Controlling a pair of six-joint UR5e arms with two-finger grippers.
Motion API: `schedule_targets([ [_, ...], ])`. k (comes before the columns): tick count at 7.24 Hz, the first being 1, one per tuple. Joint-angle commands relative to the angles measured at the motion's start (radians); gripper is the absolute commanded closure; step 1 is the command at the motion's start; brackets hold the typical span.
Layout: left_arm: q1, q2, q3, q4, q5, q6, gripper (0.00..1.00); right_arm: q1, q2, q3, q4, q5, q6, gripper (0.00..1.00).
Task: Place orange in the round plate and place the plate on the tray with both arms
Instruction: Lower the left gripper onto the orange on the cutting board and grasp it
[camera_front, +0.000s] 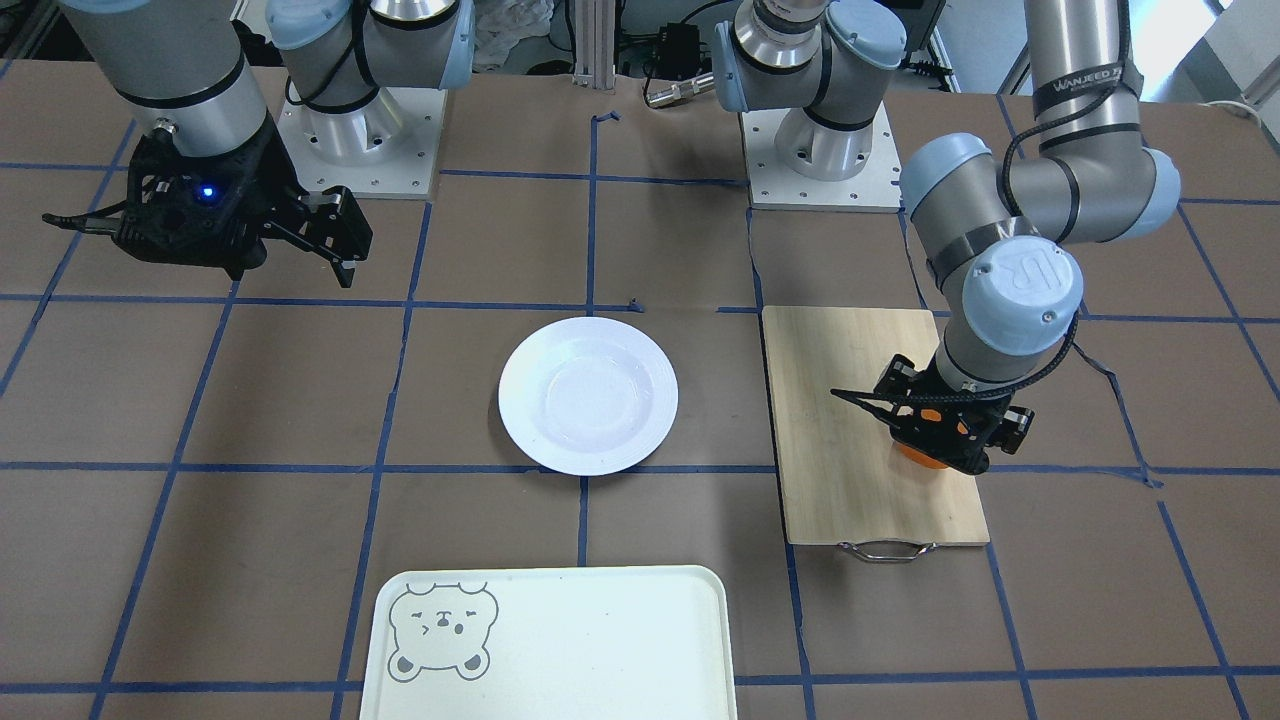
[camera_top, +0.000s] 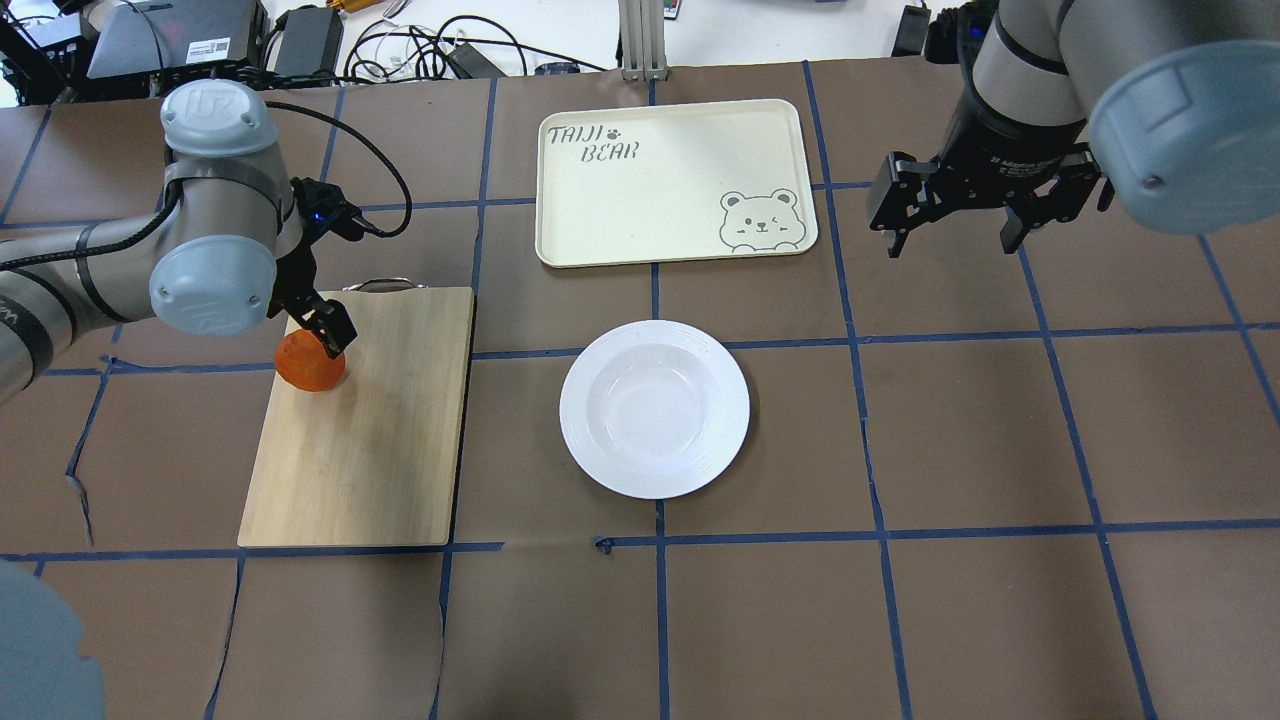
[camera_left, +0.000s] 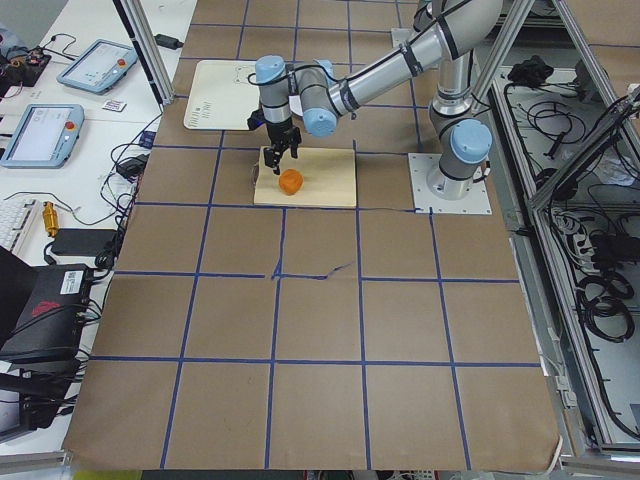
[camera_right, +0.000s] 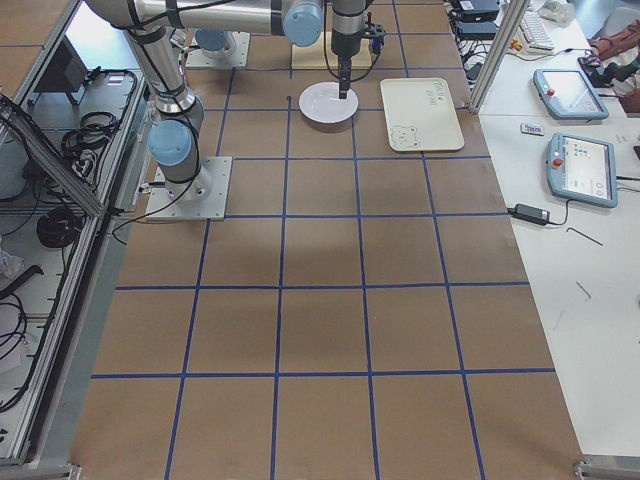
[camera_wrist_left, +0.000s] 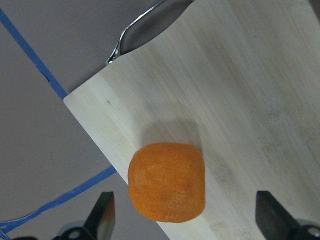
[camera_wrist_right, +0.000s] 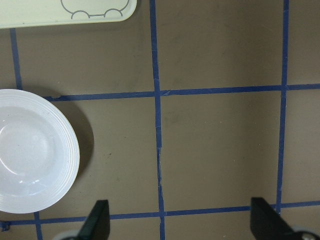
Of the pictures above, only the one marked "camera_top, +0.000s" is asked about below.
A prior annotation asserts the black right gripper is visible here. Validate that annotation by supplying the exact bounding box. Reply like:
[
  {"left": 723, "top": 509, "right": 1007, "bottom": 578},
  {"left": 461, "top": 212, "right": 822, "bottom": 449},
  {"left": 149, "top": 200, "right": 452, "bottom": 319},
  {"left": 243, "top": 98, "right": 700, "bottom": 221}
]
[{"left": 867, "top": 95, "right": 1114, "bottom": 259}]

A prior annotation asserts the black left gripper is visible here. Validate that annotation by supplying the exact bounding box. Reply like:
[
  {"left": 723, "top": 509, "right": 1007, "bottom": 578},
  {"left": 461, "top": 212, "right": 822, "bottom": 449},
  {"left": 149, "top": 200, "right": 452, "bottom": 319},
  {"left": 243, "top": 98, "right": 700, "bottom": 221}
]
[{"left": 268, "top": 178, "right": 366, "bottom": 359}]

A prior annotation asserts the orange fruit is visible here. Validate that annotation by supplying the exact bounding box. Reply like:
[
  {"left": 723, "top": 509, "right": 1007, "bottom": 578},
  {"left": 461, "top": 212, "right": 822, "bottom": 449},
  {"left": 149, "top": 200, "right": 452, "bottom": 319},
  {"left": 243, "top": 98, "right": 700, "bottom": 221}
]
[{"left": 274, "top": 329, "right": 346, "bottom": 393}]

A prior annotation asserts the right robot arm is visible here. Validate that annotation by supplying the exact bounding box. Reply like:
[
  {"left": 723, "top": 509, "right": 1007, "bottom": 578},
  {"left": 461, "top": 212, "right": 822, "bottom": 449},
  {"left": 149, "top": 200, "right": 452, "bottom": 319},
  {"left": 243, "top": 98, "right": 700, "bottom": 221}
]
[{"left": 867, "top": 1, "right": 1279, "bottom": 258}]

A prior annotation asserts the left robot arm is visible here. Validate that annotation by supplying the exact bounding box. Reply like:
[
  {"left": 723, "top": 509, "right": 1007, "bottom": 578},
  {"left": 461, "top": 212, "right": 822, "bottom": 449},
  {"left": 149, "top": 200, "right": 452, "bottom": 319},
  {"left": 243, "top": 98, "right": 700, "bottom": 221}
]
[{"left": 1, "top": 79, "right": 364, "bottom": 398}]

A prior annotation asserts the cream bear tray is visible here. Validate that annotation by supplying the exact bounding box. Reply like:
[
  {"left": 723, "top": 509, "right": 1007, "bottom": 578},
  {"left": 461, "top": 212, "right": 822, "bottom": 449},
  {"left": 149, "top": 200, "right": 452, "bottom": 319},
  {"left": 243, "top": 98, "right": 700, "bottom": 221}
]
[{"left": 534, "top": 97, "right": 818, "bottom": 268}]

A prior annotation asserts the bamboo cutting board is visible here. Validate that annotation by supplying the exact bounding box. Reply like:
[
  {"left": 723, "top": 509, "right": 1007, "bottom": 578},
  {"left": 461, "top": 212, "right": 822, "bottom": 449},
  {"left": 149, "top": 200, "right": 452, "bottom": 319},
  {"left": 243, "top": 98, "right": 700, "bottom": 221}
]
[{"left": 237, "top": 287, "right": 476, "bottom": 550}]

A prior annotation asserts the black power brick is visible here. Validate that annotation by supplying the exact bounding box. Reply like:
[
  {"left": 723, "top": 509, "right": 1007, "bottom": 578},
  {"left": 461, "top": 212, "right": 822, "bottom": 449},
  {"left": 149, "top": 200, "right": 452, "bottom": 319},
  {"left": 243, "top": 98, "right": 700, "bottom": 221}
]
[{"left": 271, "top": 6, "right": 343, "bottom": 85}]

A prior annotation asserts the white round plate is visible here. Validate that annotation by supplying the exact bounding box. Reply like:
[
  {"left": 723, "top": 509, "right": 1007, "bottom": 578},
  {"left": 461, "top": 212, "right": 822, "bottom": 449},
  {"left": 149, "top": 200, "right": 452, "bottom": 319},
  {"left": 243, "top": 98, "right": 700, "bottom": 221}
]
[{"left": 558, "top": 320, "right": 751, "bottom": 500}]

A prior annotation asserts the black laptop computer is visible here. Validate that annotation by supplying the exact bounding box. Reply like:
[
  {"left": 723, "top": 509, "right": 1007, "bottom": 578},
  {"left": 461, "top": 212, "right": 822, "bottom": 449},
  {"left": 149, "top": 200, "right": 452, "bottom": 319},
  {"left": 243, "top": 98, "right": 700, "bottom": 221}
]
[{"left": 87, "top": 1, "right": 269, "bottom": 81}]

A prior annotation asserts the aluminium frame post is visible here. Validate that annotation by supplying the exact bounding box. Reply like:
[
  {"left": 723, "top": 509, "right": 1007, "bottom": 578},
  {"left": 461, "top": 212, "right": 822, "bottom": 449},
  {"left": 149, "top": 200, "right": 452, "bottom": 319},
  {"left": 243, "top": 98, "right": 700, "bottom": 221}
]
[{"left": 617, "top": 0, "right": 669, "bottom": 81}]

